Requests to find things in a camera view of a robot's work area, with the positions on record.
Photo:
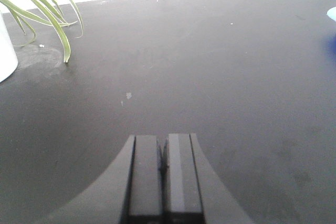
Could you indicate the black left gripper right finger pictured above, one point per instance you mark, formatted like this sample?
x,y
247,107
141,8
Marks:
x,y
193,192

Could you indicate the white plant pot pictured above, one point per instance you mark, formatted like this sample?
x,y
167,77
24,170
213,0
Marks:
x,y
9,61

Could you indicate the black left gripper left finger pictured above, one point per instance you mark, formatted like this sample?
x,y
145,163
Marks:
x,y
128,191

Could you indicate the green spider plant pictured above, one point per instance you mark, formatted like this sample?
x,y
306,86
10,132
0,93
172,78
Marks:
x,y
51,15

